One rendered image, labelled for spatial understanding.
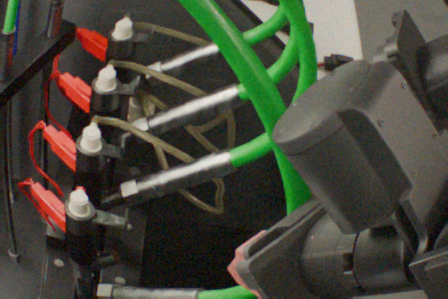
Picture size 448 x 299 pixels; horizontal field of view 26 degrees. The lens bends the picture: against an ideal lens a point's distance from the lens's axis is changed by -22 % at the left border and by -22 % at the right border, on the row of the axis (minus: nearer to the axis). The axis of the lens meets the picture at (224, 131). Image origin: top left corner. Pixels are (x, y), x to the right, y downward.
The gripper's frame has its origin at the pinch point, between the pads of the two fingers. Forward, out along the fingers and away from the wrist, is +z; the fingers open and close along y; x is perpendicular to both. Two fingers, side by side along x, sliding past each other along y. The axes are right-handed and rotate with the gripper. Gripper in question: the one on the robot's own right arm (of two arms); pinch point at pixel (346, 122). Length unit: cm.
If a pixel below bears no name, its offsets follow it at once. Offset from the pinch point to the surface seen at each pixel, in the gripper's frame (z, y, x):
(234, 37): -6.2, 13.3, 15.1
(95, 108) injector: 24.7, 5.8, -9.0
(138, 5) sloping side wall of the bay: 26.4, 8.6, -25.0
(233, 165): 13.3, -1.8, -4.9
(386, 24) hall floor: 95, -76, -222
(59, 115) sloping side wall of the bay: 42.4, 2.8, -23.2
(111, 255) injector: 21.4, -1.2, 4.7
